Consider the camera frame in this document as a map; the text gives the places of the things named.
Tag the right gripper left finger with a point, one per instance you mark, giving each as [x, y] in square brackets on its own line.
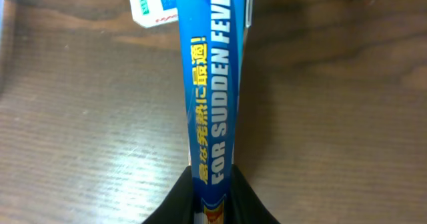
[177, 207]

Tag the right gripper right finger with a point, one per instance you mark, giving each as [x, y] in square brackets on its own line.
[243, 205]

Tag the blue fever patch box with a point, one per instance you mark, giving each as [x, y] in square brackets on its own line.
[212, 35]

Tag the white Panadol box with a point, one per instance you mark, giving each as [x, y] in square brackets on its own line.
[151, 13]

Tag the clear plastic container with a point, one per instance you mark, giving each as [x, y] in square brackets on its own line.
[2, 12]

